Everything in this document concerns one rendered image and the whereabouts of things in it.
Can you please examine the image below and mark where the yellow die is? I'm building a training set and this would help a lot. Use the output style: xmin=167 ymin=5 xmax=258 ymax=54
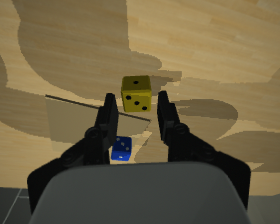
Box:
xmin=121 ymin=75 xmax=152 ymax=112

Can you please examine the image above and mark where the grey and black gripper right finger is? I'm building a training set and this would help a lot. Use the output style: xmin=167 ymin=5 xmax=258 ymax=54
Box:
xmin=157 ymin=91 xmax=251 ymax=212

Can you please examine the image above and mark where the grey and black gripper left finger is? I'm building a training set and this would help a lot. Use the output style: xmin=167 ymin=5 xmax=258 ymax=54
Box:
xmin=27 ymin=93 xmax=119 ymax=216

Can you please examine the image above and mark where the blue die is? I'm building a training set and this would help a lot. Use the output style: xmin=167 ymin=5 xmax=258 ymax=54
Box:
xmin=111 ymin=136 xmax=132 ymax=161

